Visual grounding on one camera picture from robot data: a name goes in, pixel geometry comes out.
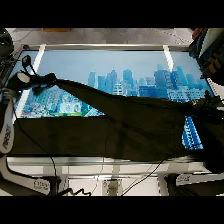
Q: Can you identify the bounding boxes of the black garment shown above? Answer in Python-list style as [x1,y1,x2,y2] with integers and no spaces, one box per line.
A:
[9,72,224,164]

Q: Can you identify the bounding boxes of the heap of clothes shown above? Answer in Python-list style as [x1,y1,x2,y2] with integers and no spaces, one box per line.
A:
[187,28,224,80]

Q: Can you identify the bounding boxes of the black cable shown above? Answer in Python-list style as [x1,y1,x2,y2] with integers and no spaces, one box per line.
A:
[13,113,92,197]
[121,153,176,197]

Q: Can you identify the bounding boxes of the silver frame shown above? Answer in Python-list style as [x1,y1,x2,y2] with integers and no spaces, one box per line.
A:
[0,155,224,197]

